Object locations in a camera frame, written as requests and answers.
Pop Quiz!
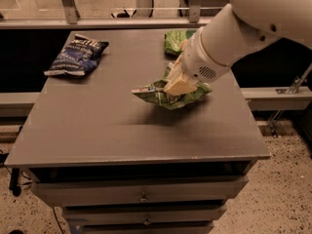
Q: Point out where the blue Kettle chip bag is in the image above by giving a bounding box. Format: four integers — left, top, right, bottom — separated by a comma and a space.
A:
44, 34, 109, 77

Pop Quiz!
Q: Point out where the middle grey drawer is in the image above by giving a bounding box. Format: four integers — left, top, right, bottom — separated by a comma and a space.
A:
62, 205, 226, 225

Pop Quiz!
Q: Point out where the grey drawer cabinet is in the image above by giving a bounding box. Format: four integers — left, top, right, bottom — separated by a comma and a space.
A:
4, 28, 272, 234

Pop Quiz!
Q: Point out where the light green chip bag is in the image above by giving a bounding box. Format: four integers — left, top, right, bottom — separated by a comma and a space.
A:
164, 29, 195, 57

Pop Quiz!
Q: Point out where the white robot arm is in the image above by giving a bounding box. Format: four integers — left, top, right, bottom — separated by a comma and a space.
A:
164, 0, 312, 96

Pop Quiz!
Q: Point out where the green jalapeno Kettle chip bag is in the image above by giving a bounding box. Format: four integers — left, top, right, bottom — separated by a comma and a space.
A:
132, 62, 213, 110

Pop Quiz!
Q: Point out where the top grey drawer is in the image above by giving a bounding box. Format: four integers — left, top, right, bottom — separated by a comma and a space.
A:
31, 175, 249, 207

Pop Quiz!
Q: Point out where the metal railing frame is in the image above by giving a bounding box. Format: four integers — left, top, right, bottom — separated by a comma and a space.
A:
0, 0, 228, 29

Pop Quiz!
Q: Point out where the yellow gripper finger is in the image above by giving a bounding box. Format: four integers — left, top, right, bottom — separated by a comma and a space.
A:
164, 72, 198, 96
167, 55, 183, 82

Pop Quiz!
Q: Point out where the bottom grey drawer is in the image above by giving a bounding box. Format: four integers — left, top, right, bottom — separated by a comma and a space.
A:
72, 222, 214, 234

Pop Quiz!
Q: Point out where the grey drawer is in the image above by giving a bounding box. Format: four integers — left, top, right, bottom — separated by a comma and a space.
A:
31, 175, 249, 207
62, 205, 226, 225
72, 222, 214, 234

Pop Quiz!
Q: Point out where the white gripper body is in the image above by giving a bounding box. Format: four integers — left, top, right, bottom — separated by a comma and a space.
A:
180, 27, 230, 83

